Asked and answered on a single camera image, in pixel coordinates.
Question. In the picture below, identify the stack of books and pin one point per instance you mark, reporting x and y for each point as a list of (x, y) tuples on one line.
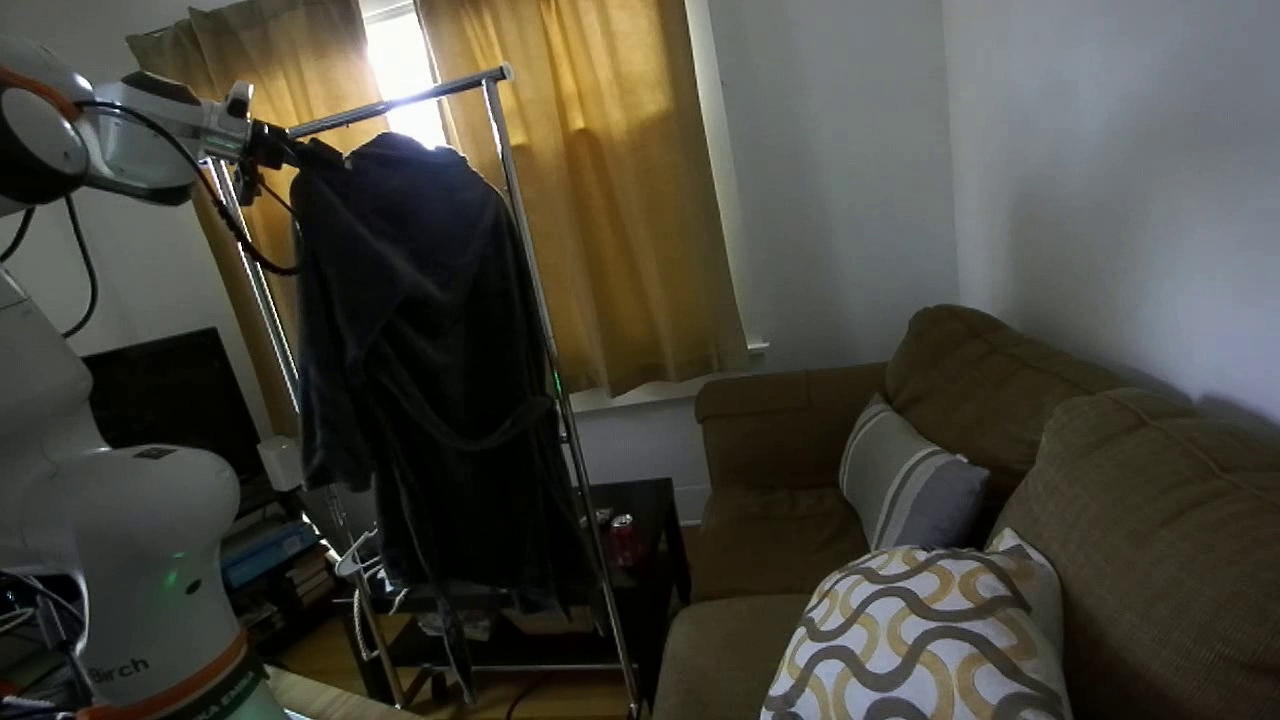
[(275, 564)]

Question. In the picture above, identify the black side table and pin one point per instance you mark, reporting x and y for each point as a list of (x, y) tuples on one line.
[(655, 533)]

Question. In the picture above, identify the black television screen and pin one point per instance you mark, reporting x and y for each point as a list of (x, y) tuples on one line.
[(174, 401)]

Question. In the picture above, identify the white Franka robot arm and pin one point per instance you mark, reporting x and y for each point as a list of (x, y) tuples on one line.
[(126, 545)]

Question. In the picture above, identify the metal clothes rack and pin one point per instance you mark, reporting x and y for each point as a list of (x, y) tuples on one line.
[(514, 203)]

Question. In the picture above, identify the dark grey robe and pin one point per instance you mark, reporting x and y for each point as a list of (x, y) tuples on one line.
[(425, 375)]

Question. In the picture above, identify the bright window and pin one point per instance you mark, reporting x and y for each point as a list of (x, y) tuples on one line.
[(403, 82)]

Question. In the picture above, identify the wavy patterned pillow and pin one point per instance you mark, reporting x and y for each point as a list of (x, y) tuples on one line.
[(922, 640)]

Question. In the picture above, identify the small red item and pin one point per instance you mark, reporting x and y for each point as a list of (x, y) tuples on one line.
[(622, 533)]

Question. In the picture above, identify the olive brown sofa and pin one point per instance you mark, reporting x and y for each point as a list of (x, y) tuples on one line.
[(1132, 533)]

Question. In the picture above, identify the grey striped pillow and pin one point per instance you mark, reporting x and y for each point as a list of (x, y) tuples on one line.
[(905, 482)]

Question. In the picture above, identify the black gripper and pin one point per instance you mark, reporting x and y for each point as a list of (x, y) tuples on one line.
[(266, 147)]

